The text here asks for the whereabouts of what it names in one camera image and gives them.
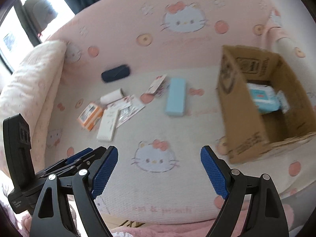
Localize orange and white box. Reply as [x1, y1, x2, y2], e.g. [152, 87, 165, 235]
[77, 102, 104, 132]

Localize grey-print sticker packet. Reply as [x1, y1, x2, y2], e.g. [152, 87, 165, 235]
[116, 99, 146, 129]

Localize black curved frame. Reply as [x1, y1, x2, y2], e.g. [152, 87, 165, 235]
[15, 1, 43, 47]

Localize white printed cushion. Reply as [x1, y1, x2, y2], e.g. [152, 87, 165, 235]
[0, 39, 67, 153]

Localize pink fluffy blanket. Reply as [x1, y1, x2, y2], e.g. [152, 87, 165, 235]
[0, 201, 316, 237]

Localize small pink card packet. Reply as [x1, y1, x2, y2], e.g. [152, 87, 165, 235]
[144, 75, 171, 97]

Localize white printed notice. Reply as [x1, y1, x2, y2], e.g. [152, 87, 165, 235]
[2, 32, 16, 52]

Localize light blue wet wipes pack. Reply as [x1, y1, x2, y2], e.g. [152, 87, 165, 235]
[247, 83, 290, 114]

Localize white red-print sticker packet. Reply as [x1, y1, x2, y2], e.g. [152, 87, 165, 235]
[107, 94, 136, 110]

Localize brown cardboard box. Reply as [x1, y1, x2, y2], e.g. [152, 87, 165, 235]
[217, 45, 316, 164]

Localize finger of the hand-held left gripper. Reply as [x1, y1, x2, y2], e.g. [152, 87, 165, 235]
[65, 148, 94, 165]
[74, 146, 107, 171]

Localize light blue pencil case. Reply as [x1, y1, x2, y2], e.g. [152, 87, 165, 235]
[165, 77, 187, 117]

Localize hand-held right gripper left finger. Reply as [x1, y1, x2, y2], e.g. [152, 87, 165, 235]
[32, 146, 119, 237]

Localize dark blue glasses case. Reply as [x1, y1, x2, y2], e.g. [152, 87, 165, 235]
[101, 64, 130, 82]

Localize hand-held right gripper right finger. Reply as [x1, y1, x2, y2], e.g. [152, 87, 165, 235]
[200, 146, 289, 237]

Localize white paper roll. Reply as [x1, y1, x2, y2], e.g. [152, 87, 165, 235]
[100, 88, 123, 104]

